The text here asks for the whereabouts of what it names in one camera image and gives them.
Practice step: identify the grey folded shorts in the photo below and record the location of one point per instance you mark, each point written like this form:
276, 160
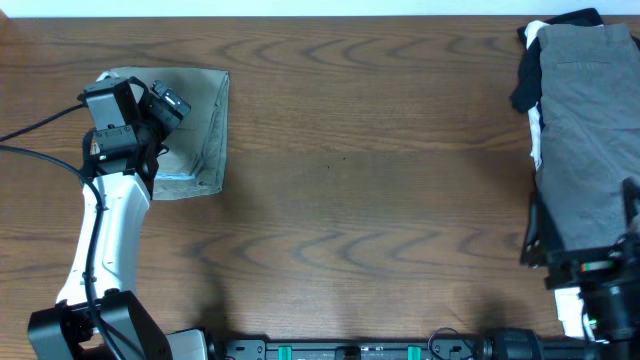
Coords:
590, 139

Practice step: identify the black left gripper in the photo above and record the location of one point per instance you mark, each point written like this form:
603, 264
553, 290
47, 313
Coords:
169, 121

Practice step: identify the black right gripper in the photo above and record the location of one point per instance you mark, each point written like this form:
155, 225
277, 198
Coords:
581, 265

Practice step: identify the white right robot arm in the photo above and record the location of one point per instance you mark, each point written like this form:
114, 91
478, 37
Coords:
613, 316

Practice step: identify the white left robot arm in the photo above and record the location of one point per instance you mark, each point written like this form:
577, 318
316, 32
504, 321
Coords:
97, 314

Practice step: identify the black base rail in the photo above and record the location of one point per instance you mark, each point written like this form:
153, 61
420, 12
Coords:
440, 347

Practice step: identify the black folded garment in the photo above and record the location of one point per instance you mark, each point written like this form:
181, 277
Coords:
528, 90

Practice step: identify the khaki green shorts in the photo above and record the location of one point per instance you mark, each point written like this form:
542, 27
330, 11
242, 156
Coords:
195, 163

